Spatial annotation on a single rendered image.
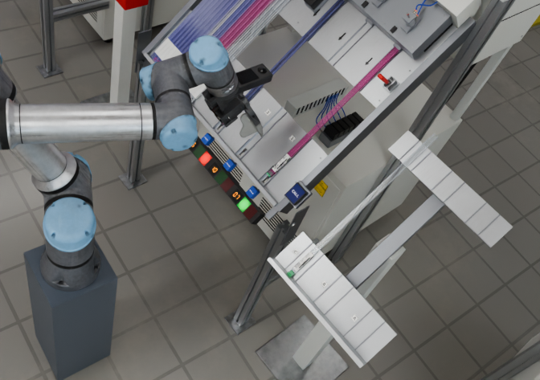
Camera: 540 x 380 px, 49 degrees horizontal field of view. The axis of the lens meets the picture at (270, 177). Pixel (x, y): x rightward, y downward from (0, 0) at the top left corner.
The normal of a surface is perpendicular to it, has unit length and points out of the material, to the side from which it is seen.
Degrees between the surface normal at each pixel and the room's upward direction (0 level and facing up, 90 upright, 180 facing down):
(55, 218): 8
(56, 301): 0
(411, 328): 0
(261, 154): 45
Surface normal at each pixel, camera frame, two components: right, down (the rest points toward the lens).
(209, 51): -0.16, -0.33
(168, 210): 0.25, -0.60
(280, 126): -0.36, -0.15
